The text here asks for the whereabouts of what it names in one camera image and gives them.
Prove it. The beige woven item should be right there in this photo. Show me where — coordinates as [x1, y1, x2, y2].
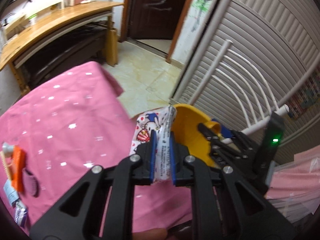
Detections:
[1, 151, 12, 180]

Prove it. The light blue paper receipt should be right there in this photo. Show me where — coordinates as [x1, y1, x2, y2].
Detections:
[3, 179, 20, 207]

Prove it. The white jar green lid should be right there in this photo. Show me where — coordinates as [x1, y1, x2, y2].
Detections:
[29, 14, 37, 26]

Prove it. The grey white tube bottle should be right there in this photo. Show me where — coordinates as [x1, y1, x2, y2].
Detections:
[2, 142, 14, 158]

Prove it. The orange carton box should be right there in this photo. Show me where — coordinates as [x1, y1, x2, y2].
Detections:
[11, 145, 26, 192]

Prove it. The pink star tablecloth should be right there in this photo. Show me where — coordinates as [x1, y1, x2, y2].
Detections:
[0, 61, 193, 234]

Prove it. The yellow trash bin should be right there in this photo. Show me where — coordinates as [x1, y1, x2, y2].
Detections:
[171, 103, 222, 168]

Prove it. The silver purple wrapper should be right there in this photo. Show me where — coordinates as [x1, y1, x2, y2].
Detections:
[15, 199, 28, 228]

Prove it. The cartoon printed white bag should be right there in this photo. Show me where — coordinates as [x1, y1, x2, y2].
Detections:
[130, 105, 177, 182]

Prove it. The purple knitted pouch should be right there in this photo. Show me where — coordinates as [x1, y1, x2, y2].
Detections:
[22, 168, 39, 197]

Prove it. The white desk shelf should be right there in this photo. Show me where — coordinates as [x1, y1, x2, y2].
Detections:
[2, 2, 64, 36]

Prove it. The dark brown door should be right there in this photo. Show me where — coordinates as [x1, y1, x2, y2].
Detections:
[128, 0, 185, 40]

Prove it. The wooden desk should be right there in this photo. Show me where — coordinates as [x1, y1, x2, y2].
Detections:
[1, 1, 124, 96]

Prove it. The white metal chair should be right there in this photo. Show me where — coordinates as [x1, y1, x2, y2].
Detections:
[187, 39, 290, 144]

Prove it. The person's left hand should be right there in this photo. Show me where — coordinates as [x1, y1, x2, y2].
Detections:
[132, 228, 168, 240]

